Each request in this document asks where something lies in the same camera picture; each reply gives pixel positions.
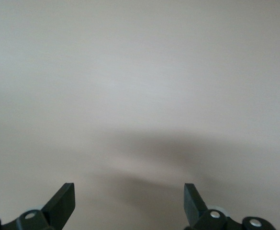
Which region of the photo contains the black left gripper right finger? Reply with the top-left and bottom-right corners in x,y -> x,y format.
183,183 -> 277,230

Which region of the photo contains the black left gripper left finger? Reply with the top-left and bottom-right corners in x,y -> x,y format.
0,182 -> 76,230

